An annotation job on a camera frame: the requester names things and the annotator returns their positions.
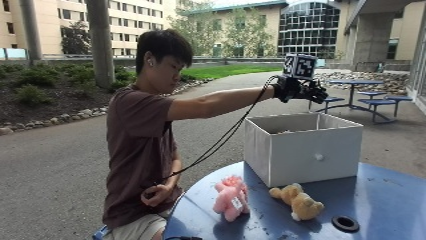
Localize blue picnic table with seats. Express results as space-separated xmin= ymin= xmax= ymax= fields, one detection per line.
xmin=307 ymin=79 xmax=415 ymax=125

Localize concrete pillar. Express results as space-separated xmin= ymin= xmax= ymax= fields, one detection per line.
xmin=351 ymin=19 xmax=394 ymax=73

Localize white fabric storage box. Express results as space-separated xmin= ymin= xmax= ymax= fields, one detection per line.
xmin=242 ymin=112 xmax=365 ymax=189

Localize glass front building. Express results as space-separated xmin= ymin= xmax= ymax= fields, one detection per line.
xmin=275 ymin=0 xmax=342 ymax=60

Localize black glove cable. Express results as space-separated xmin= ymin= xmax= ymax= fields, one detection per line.
xmin=150 ymin=75 xmax=281 ymax=186

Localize green roofed beige building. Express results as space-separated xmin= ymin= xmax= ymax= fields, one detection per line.
xmin=177 ymin=0 xmax=290 ymax=58

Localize green lawn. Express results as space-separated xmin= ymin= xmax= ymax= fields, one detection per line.
xmin=178 ymin=63 xmax=285 ymax=81

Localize bed of green shrubs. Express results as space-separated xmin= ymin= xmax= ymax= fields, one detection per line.
xmin=0 ymin=61 xmax=138 ymax=108

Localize tan teddy bear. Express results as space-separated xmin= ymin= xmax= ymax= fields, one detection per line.
xmin=267 ymin=182 xmax=326 ymax=222

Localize blue seat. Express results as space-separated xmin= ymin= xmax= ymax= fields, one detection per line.
xmin=90 ymin=224 xmax=113 ymax=240

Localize thick grey column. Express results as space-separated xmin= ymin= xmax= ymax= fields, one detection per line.
xmin=84 ymin=0 xmax=117 ymax=90

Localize light green trees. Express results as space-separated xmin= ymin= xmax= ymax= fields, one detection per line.
xmin=166 ymin=0 xmax=278 ymax=58

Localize pink soft toy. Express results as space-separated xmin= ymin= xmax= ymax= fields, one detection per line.
xmin=212 ymin=175 xmax=252 ymax=223

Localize bed of grey rocks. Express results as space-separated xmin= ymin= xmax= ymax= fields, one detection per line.
xmin=311 ymin=70 xmax=413 ymax=97

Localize the person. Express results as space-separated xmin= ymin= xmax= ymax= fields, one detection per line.
xmin=101 ymin=28 xmax=330 ymax=240

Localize white marker cube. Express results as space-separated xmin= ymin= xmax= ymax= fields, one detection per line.
xmin=282 ymin=53 xmax=319 ymax=81

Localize thin grey column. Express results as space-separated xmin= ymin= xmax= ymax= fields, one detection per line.
xmin=17 ymin=0 xmax=44 ymax=66

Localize beige building with windows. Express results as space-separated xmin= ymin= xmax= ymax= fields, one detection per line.
xmin=0 ymin=0 xmax=180 ymax=58

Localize row of border stones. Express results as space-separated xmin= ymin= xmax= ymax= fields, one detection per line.
xmin=0 ymin=77 xmax=216 ymax=136

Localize dark green tree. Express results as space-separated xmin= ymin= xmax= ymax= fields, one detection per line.
xmin=60 ymin=20 xmax=93 ymax=56

